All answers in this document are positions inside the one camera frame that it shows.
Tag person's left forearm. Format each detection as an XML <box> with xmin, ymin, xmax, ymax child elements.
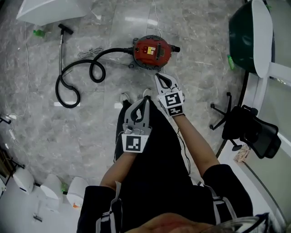
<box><xmin>99</xmin><ymin>150</ymin><xmax>140</xmax><ymax>190</ymax></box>

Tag grey shoulder strap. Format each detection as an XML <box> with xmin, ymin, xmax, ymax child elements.
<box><xmin>197</xmin><ymin>181</ymin><xmax>237</xmax><ymax>226</ymax></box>
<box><xmin>95</xmin><ymin>181</ymin><xmax>123</xmax><ymax>233</ymax></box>

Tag black office chair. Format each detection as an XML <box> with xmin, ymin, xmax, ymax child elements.
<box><xmin>209</xmin><ymin>91</ymin><xmax>282</xmax><ymax>160</ymax></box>

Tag person's black shirt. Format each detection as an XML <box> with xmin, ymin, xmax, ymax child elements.
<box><xmin>76</xmin><ymin>163</ymin><xmax>254</xmax><ymax>233</ymax></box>

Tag person's white left shoe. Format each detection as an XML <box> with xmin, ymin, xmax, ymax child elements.
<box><xmin>120</xmin><ymin>91</ymin><xmax>132</xmax><ymax>103</ymax></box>

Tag crumpled beige bag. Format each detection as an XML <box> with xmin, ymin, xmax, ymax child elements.
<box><xmin>234</xmin><ymin>144</ymin><xmax>251</xmax><ymax>163</ymax></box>

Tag coiled white cable bundle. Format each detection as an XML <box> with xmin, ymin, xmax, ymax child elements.
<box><xmin>77</xmin><ymin>46</ymin><xmax>103</xmax><ymax>59</ymax></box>

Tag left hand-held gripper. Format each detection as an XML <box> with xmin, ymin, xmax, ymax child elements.
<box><xmin>121</xmin><ymin>96</ymin><xmax>153</xmax><ymax>153</ymax></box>

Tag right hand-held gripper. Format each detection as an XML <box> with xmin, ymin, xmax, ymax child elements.
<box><xmin>155</xmin><ymin>73</ymin><xmax>186</xmax><ymax>117</ymax></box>

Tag red vacuum cleaner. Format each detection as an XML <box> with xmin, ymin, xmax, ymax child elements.
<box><xmin>128</xmin><ymin>35</ymin><xmax>181</xmax><ymax>71</ymax></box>

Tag clear eyeglasses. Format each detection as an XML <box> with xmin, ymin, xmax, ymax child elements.
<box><xmin>204</xmin><ymin>213</ymin><xmax>271</xmax><ymax>233</ymax></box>

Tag black vacuum hose with wand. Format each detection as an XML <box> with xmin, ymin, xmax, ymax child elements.
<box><xmin>55</xmin><ymin>23</ymin><xmax>135</xmax><ymax>109</ymax></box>

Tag person's right forearm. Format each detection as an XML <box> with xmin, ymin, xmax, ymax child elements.
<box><xmin>173</xmin><ymin>114</ymin><xmax>220</xmax><ymax>176</ymax></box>

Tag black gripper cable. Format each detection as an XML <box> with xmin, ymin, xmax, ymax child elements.
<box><xmin>176</xmin><ymin>128</ymin><xmax>193</xmax><ymax>181</ymax></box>
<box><xmin>113</xmin><ymin>134</ymin><xmax>120</xmax><ymax>163</ymax></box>

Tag person's black trousers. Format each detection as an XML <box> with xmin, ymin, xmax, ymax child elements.
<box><xmin>113</xmin><ymin>100</ymin><xmax>189</xmax><ymax>182</ymax></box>

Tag green plastic bottle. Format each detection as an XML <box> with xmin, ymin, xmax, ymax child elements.
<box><xmin>32</xmin><ymin>29</ymin><xmax>46</xmax><ymax>39</ymax></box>
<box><xmin>227</xmin><ymin>54</ymin><xmax>236</xmax><ymax>71</ymax></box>

